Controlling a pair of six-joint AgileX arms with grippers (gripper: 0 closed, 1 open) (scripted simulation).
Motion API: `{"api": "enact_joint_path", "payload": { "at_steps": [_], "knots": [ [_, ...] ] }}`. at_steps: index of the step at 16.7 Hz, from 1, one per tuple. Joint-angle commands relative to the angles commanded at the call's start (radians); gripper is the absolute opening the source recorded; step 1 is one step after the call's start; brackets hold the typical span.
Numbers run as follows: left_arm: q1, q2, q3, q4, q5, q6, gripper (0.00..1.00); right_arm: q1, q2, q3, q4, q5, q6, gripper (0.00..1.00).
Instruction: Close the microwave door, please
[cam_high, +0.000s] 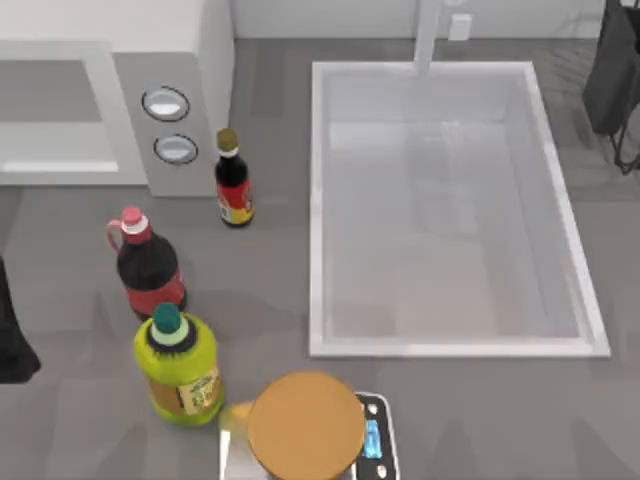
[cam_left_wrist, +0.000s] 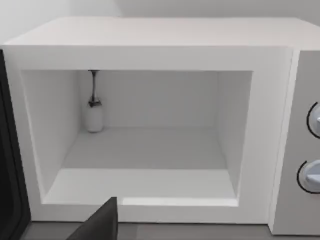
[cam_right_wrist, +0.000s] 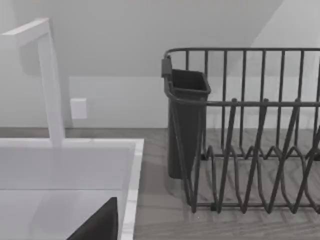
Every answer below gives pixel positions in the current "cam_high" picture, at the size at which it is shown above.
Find green bottle with teal cap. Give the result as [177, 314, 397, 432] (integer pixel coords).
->
[132, 302, 225, 429]

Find tall white tap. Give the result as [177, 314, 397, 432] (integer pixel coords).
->
[412, 0, 443, 77]

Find round microwave knob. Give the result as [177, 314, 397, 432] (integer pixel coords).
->
[141, 85, 192, 123]
[152, 133, 200, 166]

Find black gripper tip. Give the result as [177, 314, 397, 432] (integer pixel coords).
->
[0, 255, 42, 385]

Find silver kitchen scale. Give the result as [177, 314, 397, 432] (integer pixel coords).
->
[218, 391, 403, 480]

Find round orange-brown lid jar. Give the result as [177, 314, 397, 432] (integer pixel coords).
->
[246, 371, 367, 480]

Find dark bottle with red cap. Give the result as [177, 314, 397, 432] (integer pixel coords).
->
[105, 205, 188, 322]

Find pale microwave oven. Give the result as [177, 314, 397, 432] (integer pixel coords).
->
[0, 38, 236, 199]

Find white sink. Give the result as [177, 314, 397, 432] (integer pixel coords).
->
[308, 60, 612, 359]

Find small dark sauce bottle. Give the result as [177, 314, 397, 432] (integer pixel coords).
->
[214, 127, 256, 230]

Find white wall socket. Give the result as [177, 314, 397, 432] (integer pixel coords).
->
[448, 13, 472, 42]

